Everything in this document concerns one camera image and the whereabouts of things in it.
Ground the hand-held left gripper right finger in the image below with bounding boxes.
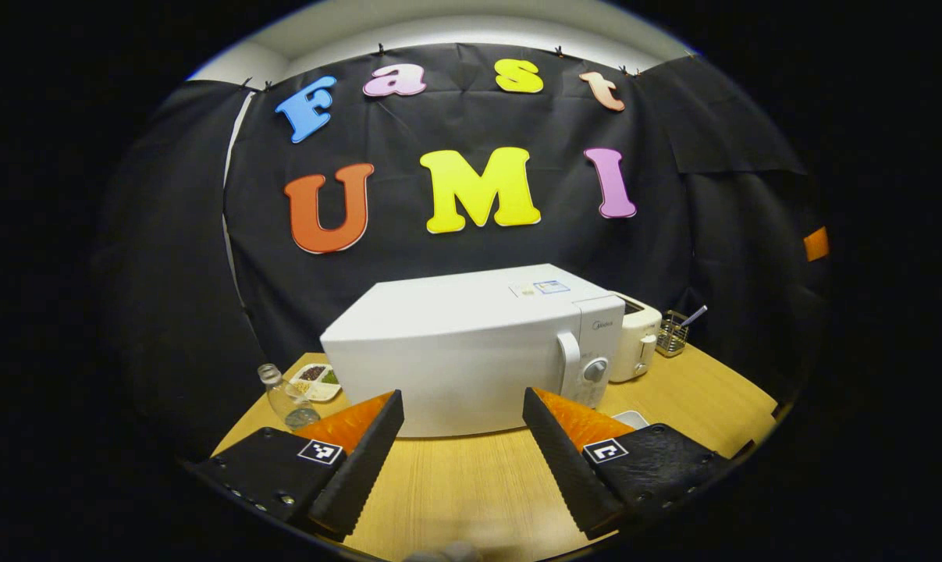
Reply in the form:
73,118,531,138
522,386,733,541

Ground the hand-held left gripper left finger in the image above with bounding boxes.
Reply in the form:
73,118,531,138
194,389,406,539

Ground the white microwave oven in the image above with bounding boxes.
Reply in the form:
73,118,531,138
320,263,626,439

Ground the white divided snack plate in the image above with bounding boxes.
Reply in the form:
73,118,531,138
287,363,343,403

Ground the clear plastic water bottle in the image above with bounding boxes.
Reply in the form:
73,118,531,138
257,363,322,430

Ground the cream toaster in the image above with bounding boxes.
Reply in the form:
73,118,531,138
610,292,663,383

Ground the wire cutlery holder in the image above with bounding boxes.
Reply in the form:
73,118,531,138
656,310,690,358

